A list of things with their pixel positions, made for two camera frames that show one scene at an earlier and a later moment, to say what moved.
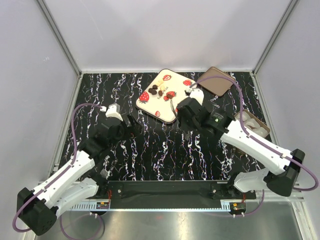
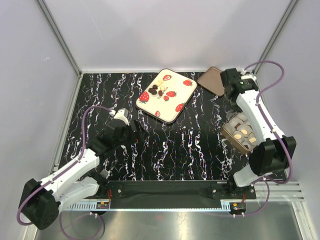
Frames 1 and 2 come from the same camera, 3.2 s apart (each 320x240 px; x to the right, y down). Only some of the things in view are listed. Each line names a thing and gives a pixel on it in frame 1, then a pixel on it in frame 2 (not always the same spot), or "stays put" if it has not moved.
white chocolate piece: x=160 y=81 stays put
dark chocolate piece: x=153 y=92 stays put
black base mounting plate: x=202 y=190 stays put
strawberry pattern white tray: x=161 y=97 stays put
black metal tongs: x=179 y=127 → x=230 y=107
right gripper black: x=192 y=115 → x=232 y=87
